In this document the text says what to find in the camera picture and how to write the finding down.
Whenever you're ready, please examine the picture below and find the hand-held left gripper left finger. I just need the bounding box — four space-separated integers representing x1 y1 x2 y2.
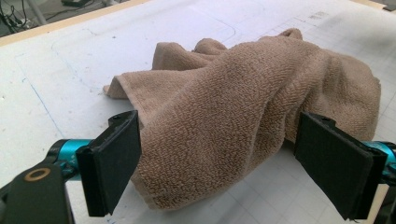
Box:
76 110 143 217

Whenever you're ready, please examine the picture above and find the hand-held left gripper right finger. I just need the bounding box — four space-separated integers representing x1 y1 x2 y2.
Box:
293 111 388 220

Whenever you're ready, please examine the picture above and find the brown towel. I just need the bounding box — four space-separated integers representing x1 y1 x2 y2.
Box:
103 27 382 211

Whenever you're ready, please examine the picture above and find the white foam mat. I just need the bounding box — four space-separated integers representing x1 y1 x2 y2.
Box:
0 0 396 224

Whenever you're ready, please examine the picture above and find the white stand leg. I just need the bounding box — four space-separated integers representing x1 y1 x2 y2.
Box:
26 0 49 26

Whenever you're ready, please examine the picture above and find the coiled black floor cable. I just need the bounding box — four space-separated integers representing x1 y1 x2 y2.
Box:
0 0 32 32

